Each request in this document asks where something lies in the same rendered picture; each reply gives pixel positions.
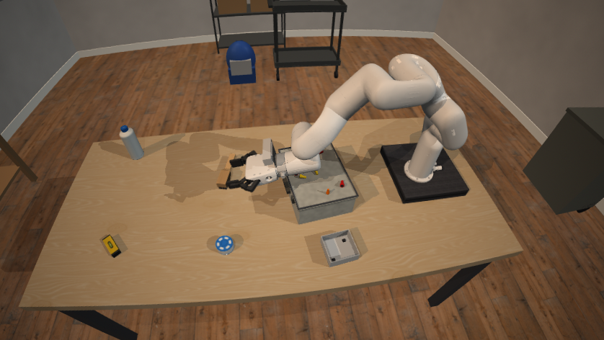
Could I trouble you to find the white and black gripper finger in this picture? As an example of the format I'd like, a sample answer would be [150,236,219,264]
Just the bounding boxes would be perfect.
[229,151,257,168]
[226,177,260,192]

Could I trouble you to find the grey bottle with blue cap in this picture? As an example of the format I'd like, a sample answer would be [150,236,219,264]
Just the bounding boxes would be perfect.
[120,125,144,160]

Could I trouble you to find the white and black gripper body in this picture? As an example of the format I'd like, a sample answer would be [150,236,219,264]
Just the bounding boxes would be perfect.
[245,154,280,186]

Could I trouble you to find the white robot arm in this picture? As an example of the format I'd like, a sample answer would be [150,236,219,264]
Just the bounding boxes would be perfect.
[262,53,468,183]

